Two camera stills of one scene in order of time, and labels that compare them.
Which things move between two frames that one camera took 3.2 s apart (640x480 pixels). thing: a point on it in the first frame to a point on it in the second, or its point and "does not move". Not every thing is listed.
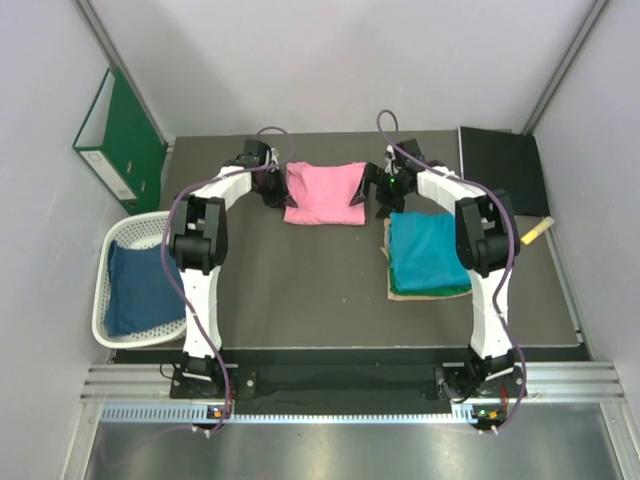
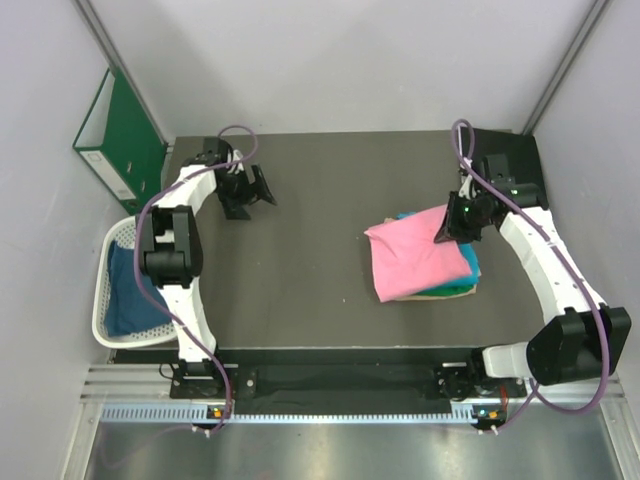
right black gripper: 377,176 to 452,230
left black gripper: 279,199 to 257,188
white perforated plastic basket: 135,230 does not move
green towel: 431,290 does not move
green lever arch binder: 122,148 does not move
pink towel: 323,193 to 407,260
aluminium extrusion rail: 545,381 does not move
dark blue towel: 141,295 does not move
